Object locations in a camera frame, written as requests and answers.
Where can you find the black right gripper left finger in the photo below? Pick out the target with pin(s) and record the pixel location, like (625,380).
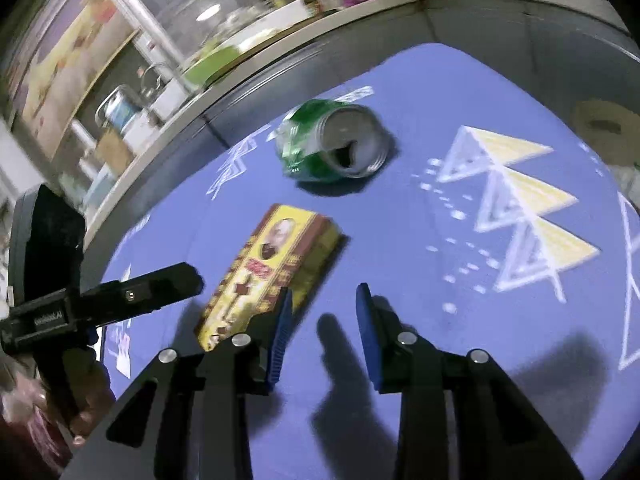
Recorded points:
(185,416)

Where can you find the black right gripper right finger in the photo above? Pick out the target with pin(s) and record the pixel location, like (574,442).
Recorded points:
(461,417)

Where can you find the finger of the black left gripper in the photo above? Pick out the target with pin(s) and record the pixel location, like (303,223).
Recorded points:
(116,301)

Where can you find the crushed green soda can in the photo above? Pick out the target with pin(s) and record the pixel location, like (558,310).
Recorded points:
(325,141)

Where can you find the steel kitchen faucet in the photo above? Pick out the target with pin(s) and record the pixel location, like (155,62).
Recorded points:
(153,80)

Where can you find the tan round trash bin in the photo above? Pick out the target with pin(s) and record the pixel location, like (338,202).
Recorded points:
(609,129)

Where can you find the left hand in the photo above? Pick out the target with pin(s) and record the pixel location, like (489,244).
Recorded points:
(26,399)

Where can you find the yellow red carton box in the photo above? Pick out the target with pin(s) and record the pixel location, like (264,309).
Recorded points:
(289,248)

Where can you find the purple patterned table mat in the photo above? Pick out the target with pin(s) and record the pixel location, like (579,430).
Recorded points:
(492,226)

